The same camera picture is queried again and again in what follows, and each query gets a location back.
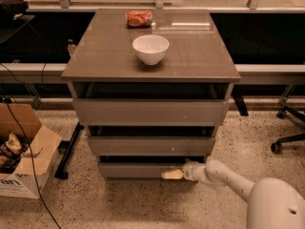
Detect black table leg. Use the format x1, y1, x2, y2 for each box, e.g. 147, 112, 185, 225
54, 123, 83, 180

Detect black office chair base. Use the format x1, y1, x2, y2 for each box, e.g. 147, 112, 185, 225
270, 105, 305, 155

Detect grey middle drawer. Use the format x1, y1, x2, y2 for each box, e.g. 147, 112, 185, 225
88, 126, 215, 156

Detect black bag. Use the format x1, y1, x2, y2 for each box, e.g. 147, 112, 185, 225
0, 0, 29, 23

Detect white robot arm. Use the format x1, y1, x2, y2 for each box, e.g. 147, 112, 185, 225
161, 159, 305, 229

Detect black cable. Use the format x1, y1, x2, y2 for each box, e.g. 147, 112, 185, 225
0, 62, 63, 229

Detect grey bottom drawer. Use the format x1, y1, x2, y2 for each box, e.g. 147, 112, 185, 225
97, 156, 207, 180

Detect grey drawer cabinet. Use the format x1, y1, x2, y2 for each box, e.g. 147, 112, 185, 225
61, 8, 241, 185

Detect small bottle behind cabinet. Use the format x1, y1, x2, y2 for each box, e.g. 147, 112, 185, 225
68, 39, 76, 55

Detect grey drawer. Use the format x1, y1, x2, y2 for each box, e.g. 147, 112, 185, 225
88, 126, 215, 156
73, 83, 229, 126
97, 156, 207, 180

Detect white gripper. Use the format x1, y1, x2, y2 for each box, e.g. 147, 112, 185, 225
161, 158, 207, 181

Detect white bowl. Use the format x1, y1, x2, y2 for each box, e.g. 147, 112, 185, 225
132, 34, 170, 65

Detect snack bags in box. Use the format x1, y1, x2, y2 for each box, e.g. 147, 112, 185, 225
0, 133, 29, 174

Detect cardboard box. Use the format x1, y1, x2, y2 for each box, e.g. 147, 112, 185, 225
0, 103, 62, 198

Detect orange crushed soda can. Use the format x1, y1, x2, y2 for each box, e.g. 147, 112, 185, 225
126, 10, 153, 28

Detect grey top drawer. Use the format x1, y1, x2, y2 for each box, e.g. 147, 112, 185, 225
73, 83, 229, 126

